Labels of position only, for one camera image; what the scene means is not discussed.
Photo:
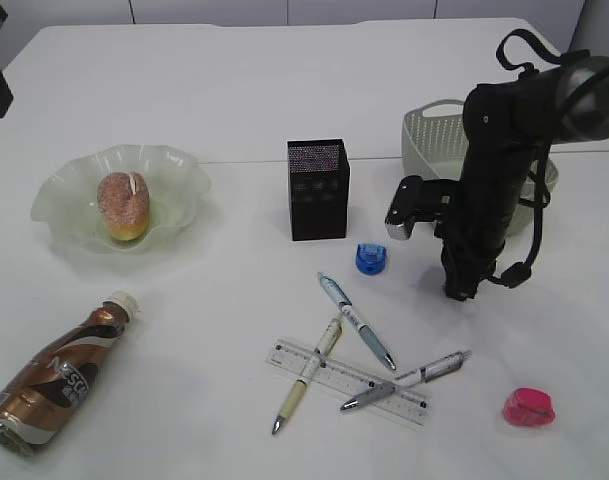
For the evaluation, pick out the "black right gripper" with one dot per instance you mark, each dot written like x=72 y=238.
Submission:
x=474 y=232

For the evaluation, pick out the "sugared bread loaf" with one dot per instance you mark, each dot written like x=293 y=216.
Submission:
x=124 y=203

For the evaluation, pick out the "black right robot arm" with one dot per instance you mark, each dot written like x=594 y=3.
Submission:
x=511 y=128

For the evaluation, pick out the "blue pencil sharpener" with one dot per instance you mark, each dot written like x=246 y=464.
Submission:
x=370 y=259

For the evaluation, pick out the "green woven plastic basket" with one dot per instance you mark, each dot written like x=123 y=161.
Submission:
x=433 y=141

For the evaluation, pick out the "grey grip pen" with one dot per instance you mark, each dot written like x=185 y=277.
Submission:
x=424 y=374

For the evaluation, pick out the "blue grip pen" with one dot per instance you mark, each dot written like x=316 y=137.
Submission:
x=362 y=327

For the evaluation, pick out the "green wavy glass plate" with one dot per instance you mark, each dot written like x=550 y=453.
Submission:
x=67 y=201

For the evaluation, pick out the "black mesh pen holder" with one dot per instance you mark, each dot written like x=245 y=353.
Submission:
x=318 y=186

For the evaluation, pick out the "cream grip pen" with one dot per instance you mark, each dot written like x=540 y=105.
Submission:
x=323 y=348

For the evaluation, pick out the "pink pencil sharpener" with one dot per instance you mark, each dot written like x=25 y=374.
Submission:
x=529 y=407

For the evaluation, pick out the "clear plastic ruler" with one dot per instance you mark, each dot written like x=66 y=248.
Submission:
x=345 y=380

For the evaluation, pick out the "brown Nescafe coffee bottle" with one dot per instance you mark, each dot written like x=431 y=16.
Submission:
x=41 y=399

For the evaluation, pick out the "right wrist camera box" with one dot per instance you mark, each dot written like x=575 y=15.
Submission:
x=418 y=200

